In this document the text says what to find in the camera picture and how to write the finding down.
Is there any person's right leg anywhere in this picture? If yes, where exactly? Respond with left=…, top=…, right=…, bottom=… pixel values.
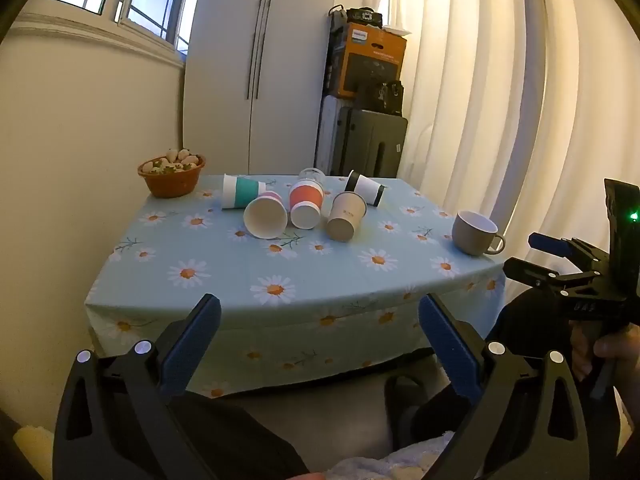
left=384, top=287, right=577, bottom=455

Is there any black and white cup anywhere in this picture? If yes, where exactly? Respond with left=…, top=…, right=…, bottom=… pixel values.
left=343, top=169, right=386, bottom=208

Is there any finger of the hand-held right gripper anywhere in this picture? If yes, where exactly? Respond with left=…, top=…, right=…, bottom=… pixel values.
left=502, top=257, right=627, bottom=307
left=528, top=232, right=609, bottom=273

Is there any black strapped bag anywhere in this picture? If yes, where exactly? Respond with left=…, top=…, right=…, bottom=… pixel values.
left=357, top=79, right=405, bottom=116

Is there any white wardrobe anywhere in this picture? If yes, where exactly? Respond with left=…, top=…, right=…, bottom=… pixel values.
left=182, top=0, right=342, bottom=178

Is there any beige paper cup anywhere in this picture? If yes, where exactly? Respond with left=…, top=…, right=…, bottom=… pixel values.
left=325, top=190, right=370, bottom=242

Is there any black suitcase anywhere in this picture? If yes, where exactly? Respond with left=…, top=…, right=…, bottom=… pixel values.
left=332, top=106, right=409, bottom=180

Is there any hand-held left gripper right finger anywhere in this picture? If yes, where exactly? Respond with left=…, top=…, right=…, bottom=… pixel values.
left=417, top=292, right=599, bottom=480

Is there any orange and black cardboard box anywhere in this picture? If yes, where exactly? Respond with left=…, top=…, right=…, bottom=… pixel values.
left=333, top=22, right=408, bottom=100

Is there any cream cushion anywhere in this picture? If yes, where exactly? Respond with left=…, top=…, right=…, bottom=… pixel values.
left=12, top=424, right=57, bottom=480

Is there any person's right hand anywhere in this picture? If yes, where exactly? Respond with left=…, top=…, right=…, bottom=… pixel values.
left=570, top=324, right=640, bottom=386

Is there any small black bag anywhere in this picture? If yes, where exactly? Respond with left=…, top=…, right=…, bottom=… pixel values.
left=345, top=7, right=384, bottom=29

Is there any grey suitcase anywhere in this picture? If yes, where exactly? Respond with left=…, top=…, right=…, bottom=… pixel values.
left=314, top=94, right=347, bottom=177

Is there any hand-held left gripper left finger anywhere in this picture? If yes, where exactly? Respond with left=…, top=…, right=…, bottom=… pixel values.
left=52, top=293, right=223, bottom=480

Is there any blue daisy print tablecloth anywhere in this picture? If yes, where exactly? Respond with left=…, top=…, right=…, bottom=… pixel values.
left=84, top=174, right=507, bottom=401

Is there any pink striped paper cup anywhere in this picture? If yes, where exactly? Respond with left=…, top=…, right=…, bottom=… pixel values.
left=243, top=190, right=290, bottom=240

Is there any grey ceramic mug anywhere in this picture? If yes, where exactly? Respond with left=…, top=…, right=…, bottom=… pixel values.
left=451, top=210, right=507, bottom=257

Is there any pile of pale toy fruits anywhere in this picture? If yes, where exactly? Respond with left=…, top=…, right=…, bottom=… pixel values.
left=142, top=148, right=203, bottom=176

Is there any long metal wardrobe handle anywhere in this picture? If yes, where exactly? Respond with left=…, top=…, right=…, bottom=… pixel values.
left=246, top=0, right=264, bottom=100
left=254, top=0, right=272, bottom=100

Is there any teal and white cup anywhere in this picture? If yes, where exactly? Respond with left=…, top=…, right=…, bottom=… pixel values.
left=221, top=174, right=267, bottom=210

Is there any cream curtain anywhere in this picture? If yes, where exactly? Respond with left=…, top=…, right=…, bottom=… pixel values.
left=379, top=0, right=640, bottom=323

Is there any coral and white cup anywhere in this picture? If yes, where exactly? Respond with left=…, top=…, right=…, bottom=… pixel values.
left=288, top=179, right=326, bottom=230

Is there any person's leg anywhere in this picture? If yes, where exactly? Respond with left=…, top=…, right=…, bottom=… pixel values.
left=384, top=287, right=577, bottom=455
left=162, top=391, right=312, bottom=480

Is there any person's left leg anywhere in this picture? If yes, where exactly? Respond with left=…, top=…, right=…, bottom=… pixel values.
left=162, top=391, right=312, bottom=480

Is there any white fuzzy cloth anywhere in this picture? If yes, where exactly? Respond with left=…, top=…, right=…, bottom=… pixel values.
left=319, top=432, right=457, bottom=480

